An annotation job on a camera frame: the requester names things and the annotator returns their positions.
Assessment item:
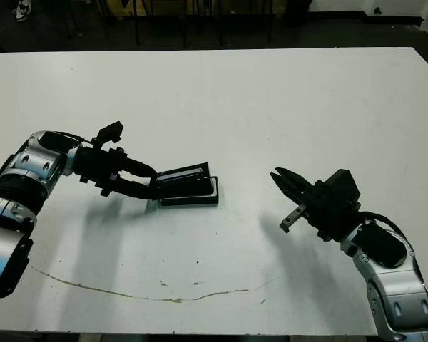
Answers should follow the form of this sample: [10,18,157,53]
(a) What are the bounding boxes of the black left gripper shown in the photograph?
[74,144,162,201]

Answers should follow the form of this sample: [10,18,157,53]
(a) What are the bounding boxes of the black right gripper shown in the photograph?
[270,166,363,244]

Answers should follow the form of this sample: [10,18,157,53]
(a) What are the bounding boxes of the black box lid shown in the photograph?
[154,162,212,195]

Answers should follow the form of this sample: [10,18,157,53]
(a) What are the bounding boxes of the black box base white insert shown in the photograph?
[159,175,220,207]

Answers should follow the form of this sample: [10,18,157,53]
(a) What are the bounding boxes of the black waste bin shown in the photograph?
[284,0,313,28]

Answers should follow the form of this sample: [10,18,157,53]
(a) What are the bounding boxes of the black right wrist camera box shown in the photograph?
[326,169,361,209]

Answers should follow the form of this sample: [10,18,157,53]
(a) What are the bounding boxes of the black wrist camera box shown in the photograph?
[91,120,125,150]
[326,169,361,209]

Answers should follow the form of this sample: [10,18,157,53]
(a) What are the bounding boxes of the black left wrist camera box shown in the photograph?
[91,120,125,150]

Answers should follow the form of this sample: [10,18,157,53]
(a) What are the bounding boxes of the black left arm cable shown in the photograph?
[55,130,101,147]

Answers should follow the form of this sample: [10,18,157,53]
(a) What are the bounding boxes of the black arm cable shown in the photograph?
[360,211,414,254]
[55,130,101,147]

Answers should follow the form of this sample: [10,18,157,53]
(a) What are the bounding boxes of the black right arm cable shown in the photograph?
[360,211,414,254]

